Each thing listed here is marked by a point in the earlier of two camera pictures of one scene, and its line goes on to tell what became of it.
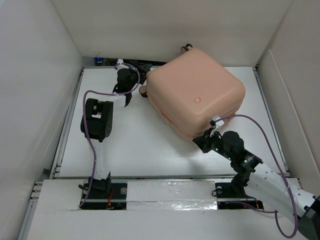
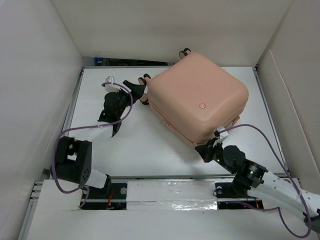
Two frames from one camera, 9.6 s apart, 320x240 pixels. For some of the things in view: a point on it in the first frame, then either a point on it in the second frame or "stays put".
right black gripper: x=203 y=142 -> x=205 y=150
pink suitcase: x=187 y=90 stays put
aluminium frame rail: x=155 y=176 stays put
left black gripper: x=142 y=70 -> x=136 y=91
